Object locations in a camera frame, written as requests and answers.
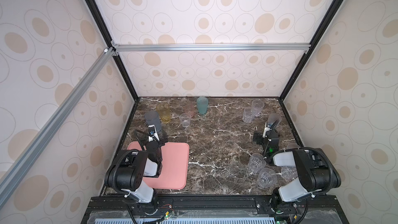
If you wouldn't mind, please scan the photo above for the grey frosted tumbler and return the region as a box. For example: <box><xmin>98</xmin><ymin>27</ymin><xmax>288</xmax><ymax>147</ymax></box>
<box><xmin>144</xmin><ymin>111</ymin><xmax>162</xmax><ymax>132</ymax></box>

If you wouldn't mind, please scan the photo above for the pink plastic tray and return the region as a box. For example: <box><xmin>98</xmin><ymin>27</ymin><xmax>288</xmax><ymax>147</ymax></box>
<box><xmin>142</xmin><ymin>143</ymin><xmax>190</xmax><ymax>190</ymax></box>

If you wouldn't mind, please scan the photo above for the yellow transparent tumbler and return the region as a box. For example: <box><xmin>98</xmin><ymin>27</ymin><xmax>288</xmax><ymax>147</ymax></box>
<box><xmin>156</xmin><ymin>102</ymin><xmax>171</xmax><ymax>123</ymax></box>

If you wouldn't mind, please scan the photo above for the green frosted tumbler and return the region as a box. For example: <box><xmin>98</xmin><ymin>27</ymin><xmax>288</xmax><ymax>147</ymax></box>
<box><xmin>197</xmin><ymin>96</ymin><xmax>208</xmax><ymax>115</ymax></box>

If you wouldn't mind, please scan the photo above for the clear glass near right arm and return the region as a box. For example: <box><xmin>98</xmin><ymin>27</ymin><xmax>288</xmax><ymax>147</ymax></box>
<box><xmin>280</xmin><ymin>167</ymin><xmax>298</xmax><ymax>181</ymax></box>

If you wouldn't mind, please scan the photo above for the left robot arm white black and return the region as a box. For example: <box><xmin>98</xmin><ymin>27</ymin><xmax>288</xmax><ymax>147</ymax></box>
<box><xmin>104</xmin><ymin>126</ymin><xmax>165</xmax><ymax>204</ymax></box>

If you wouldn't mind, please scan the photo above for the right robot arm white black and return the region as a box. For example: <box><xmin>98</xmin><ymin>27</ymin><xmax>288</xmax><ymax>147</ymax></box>
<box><xmin>252</xmin><ymin>128</ymin><xmax>342</xmax><ymax>206</ymax></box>

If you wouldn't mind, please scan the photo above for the clear faceted glass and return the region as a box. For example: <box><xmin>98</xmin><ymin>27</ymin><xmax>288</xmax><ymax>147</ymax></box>
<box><xmin>257</xmin><ymin>168</ymin><xmax>278</xmax><ymax>189</ymax></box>
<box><xmin>248</xmin><ymin>153</ymin><xmax>266</xmax><ymax>174</ymax></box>

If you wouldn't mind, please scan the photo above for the frosted white cup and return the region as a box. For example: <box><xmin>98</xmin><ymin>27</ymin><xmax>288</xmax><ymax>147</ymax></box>
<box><xmin>266</xmin><ymin>113</ymin><xmax>282</xmax><ymax>130</ymax></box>

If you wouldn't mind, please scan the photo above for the clear faceted glass front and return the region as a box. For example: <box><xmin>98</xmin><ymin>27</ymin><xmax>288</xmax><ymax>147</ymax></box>
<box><xmin>257</xmin><ymin>168</ymin><xmax>278</xmax><ymax>189</ymax></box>

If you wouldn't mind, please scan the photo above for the clear cup back right front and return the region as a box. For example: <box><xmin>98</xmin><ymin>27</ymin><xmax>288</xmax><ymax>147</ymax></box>
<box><xmin>243</xmin><ymin>107</ymin><xmax>257</xmax><ymax>123</ymax></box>

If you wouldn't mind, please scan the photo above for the small clear cup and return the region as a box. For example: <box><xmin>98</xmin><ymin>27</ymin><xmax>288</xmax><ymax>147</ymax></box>
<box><xmin>179</xmin><ymin>113</ymin><xmax>191</xmax><ymax>128</ymax></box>

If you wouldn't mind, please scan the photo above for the silver aluminium side bar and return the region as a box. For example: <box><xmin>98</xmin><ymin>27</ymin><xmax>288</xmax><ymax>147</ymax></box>
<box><xmin>1</xmin><ymin>47</ymin><xmax>116</xmax><ymax>207</ymax></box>

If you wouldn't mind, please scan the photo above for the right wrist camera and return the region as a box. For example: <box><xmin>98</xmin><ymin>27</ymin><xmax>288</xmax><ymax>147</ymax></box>
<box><xmin>262</xmin><ymin>121</ymin><xmax>273</xmax><ymax>138</ymax></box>

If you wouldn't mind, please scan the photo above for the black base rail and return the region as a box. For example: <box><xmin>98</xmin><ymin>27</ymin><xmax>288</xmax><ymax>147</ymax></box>
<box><xmin>81</xmin><ymin>194</ymin><xmax>348</xmax><ymax>224</ymax></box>

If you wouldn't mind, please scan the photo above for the black frame post right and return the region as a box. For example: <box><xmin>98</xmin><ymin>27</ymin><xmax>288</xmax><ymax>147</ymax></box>
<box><xmin>279</xmin><ymin>0</ymin><xmax>344</xmax><ymax>103</ymax></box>

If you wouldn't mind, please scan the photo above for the black frame post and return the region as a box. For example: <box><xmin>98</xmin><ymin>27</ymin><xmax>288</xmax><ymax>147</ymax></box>
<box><xmin>279</xmin><ymin>0</ymin><xmax>344</xmax><ymax>103</ymax></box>
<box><xmin>85</xmin><ymin>0</ymin><xmax>140</xmax><ymax>102</ymax></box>

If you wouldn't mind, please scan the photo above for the black frame post left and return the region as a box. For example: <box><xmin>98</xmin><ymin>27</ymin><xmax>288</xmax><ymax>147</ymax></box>
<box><xmin>85</xmin><ymin>0</ymin><xmax>140</xmax><ymax>102</ymax></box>

